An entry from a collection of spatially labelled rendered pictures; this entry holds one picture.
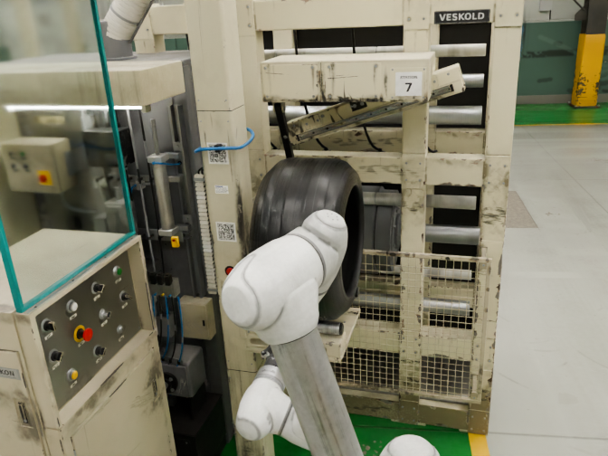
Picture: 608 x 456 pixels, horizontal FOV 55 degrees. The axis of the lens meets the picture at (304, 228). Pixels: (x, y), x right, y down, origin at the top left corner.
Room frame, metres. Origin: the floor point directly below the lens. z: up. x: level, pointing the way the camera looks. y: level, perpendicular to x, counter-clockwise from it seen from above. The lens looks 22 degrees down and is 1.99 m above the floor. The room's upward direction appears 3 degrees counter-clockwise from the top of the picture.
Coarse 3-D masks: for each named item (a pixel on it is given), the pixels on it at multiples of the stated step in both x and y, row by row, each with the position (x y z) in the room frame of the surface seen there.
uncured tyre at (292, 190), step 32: (288, 160) 1.96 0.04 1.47; (320, 160) 1.94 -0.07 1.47; (288, 192) 1.79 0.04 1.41; (320, 192) 1.76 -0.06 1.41; (352, 192) 2.14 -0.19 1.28; (256, 224) 1.75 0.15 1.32; (288, 224) 1.71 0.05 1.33; (352, 224) 2.17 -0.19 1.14; (352, 256) 2.11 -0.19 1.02; (352, 288) 1.92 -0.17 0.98
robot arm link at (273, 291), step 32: (256, 256) 1.00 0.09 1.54; (288, 256) 1.00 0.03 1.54; (224, 288) 0.96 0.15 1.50; (256, 288) 0.93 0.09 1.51; (288, 288) 0.95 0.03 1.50; (256, 320) 0.91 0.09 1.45; (288, 320) 0.94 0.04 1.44; (288, 352) 0.95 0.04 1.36; (320, 352) 0.97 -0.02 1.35; (288, 384) 0.95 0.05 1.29; (320, 384) 0.94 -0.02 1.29; (320, 416) 0.92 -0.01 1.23; (320, 448) 0.91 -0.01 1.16; (352, 448) 0.92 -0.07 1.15
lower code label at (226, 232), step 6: (216, 222) 1.96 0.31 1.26; (222, 222) 1.96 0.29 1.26; (216, 228) 1.96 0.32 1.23; (222, 228) 1.96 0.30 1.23; (228, 228) 1.95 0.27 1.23; (234, 228) 1.94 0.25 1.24; (222, 234) 1.96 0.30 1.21; (228, 234) 1.95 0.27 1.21; (234, 234) 1.94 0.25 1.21; (222, 240) 1.96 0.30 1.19; (228, 240) 1.95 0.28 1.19; (234, 240) 1.94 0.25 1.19
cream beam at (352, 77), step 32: (288, 64) 2.15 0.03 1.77; (320, 64) 2.12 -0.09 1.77; (352, 64) 2.08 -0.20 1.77; (384, 64) 2.05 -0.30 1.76; (416, 64) 2.02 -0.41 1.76; (288, 96) 2.15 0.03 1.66; (320, 96) 2.12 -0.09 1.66; (352, 96) 2.08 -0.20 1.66; (384, 96) 2.05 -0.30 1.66; (416, 96) 2.01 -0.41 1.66
